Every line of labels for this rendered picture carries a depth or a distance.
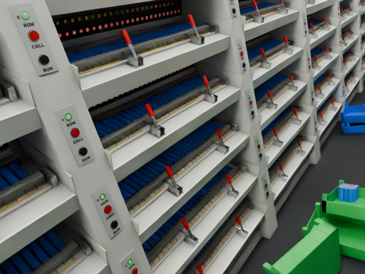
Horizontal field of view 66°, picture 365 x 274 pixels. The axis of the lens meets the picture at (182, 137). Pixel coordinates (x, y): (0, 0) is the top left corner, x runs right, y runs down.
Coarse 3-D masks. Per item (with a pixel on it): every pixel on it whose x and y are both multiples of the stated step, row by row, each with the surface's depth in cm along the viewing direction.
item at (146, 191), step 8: (224, 128) 109; (216, 136) 104; (200, 144) 100; (208, 144) 101; (192, 152) 96; (200, 152) 98; (184, 160) 92; (176, 168) 89; (160, 176) 85; (152, 184) 82; (160, 184) 85; (144, 192) 79; (128, 200) 77; (136, 200) 77; (144, 200) 79; (128, 208) 76
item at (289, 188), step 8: (304, 160) 172; (304, 168) 170; (296, 176) 161; (288, 184) 154; (288, 192) 153; (280, 200) 145; (256, 232) 127; (256, 240) 127; (248, 248) 122; (240, 256) 117; (248, 256) 122; (232, 264) 114; (240, 264) 117; (232, 272) 113
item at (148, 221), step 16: (240, 128) 111; (224, 144) 105; (240, 144) 106; (192, 160) 96; (208, 160) 96; (224, 160) 99; (176, 176) 89; (192, 176) 89; (208, 176) 92; (192, 192) 87; (160, 208) 78; (176, 208) 82; (144, 224) 74; (160, 224) 78; (144, 240) 74
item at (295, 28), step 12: (264, 0) 152; (300, 12) 144; (288, 24) 150; (300, 24) 146; (300, 36) 149; (300, 60) 154; (312, 84) 163; (300, 96) 162; (312, 120) 165; (312, 132) 167; (312, 156) 174
